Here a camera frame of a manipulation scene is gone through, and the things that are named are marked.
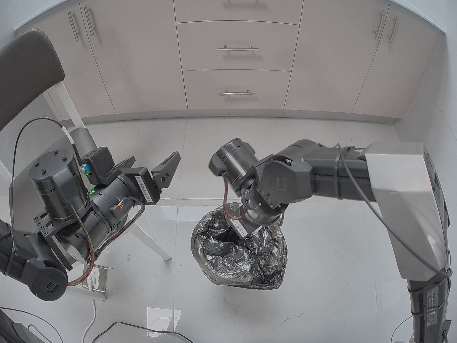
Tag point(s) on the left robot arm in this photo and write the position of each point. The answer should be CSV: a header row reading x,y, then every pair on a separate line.
x,y
53,184

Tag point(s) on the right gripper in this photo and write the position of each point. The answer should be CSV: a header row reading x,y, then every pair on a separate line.
x,y
246,229

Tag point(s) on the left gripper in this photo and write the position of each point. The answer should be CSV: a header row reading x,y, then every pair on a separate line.
x,y
117,195

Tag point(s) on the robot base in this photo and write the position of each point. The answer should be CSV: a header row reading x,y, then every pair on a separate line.
x,y
416,340

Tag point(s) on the black plastic bag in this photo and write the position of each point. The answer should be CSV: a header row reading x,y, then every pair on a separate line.
x,y
232,263

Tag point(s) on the grey chair with white legs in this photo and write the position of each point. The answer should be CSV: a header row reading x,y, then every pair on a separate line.
x,y
28,70

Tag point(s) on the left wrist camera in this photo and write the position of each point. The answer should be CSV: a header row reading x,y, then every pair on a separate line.
x,y
101,163

